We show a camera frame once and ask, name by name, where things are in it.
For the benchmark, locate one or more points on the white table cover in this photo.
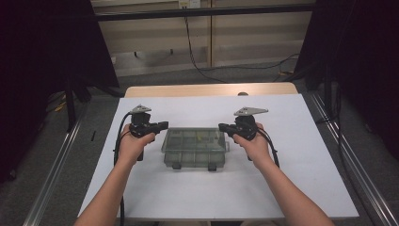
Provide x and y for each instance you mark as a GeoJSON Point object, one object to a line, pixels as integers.
{"type": "Point", "coordinates": [204, 194]}

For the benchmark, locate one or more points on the aluminium floor rail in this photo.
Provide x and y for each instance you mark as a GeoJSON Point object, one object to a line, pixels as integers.
{"type": "Point", "coordinates": [354, 163]}
{"type": "Point", "coordinates": [53, 169]}

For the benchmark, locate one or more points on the white wall socket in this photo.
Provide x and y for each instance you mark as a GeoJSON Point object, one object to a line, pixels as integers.
{"type": "Point", "coordinates": [189, 3]}

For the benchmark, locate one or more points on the small dark round object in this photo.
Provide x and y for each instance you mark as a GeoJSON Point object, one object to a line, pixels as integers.
{"type": "Point", "coordinates": [243, 93]}

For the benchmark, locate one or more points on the wooden table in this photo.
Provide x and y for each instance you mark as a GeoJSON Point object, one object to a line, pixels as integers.
{"type": "Point", "coordinates": [188, 89]}

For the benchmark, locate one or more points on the person's right hand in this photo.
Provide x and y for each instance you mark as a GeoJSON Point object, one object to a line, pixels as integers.
{"type": "Point", "coordinates": [255, 147]}

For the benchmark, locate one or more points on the small black floor object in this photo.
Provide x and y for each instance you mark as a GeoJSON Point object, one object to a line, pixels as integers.
{"type": "Point", "coordinates": [93, 135]}

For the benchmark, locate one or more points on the person's left hand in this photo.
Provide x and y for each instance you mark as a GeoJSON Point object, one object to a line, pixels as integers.
{"type": "Point", "coordinates": [133, 147]}

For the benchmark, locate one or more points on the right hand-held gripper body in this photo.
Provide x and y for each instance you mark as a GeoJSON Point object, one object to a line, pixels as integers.
{"type": "Point", "coordinates": [246, 125]}

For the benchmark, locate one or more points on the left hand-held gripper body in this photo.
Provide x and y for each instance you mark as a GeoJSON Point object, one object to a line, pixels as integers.
{"type": "Point", "coordinates": [141, 124]}

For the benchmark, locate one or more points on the black metal stand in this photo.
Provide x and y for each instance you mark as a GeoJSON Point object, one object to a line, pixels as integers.
{"type": "Point", "coordinates": [70, 103]}
{"type": "Point", "coordinates": [327, 94]}

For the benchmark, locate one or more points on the transparent grey compartment box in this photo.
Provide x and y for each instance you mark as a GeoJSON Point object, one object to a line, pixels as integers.
{"type": "Point", "coordinates": [194, 150]}

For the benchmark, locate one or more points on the dark curtain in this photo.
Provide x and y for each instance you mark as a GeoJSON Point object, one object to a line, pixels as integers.
{"type": "Point", "coordinates": [360, 62]}
{"type": "Point", "coordinates": [37, 62]}

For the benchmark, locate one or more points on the long wall ledge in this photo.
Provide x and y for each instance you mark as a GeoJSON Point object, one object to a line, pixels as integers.
{"type": "Point", "coordinates": [204, 12]}

